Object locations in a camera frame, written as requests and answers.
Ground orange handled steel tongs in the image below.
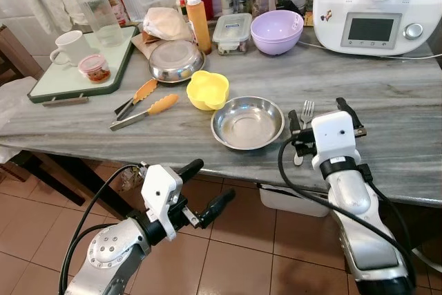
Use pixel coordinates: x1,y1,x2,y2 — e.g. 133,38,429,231
109,93,180,132
114,78,159,120

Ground clear bottle orange cap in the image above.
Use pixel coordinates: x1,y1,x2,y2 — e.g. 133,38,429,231
64,0,125,48

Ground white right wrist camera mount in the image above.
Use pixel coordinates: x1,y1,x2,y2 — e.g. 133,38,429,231
311,111,361,171

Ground steel fork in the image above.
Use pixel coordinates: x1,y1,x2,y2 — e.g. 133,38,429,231
294,99,316,166

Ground purple plastic bowl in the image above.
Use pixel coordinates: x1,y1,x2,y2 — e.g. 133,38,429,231
250,10,305,57

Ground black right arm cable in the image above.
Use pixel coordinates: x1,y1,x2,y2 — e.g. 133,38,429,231
278,136,419,295

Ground dark wooden chair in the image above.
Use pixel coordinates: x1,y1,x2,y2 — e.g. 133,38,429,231
0,24,42,85

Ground white ceramic mug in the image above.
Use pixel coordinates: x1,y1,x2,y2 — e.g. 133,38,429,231
49,30,94,68

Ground deep steel bowl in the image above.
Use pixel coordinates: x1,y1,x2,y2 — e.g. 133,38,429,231
148,39,205,84

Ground shallow steel bowl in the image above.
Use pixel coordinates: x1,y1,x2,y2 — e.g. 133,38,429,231
211,96,285,151

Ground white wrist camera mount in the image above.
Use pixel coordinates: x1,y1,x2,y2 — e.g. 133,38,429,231
311,111,361,171
141,164,184,242

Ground yellow flower-shaped bowl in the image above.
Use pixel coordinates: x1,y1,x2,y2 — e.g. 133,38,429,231
186,70,230,111

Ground orange squeeze bottle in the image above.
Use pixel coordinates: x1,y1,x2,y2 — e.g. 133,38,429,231
186,0,213,55

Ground green rimmed white tray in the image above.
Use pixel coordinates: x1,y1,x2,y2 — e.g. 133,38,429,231
28,24,139,104

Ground small clear tub red contents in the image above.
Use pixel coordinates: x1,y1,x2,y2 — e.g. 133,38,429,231
77,53,111,84

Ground clear lidded food container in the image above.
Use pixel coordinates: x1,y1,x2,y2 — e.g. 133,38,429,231
212,13,253,56

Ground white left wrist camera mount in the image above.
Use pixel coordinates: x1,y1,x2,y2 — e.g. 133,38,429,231
141,164,184,242

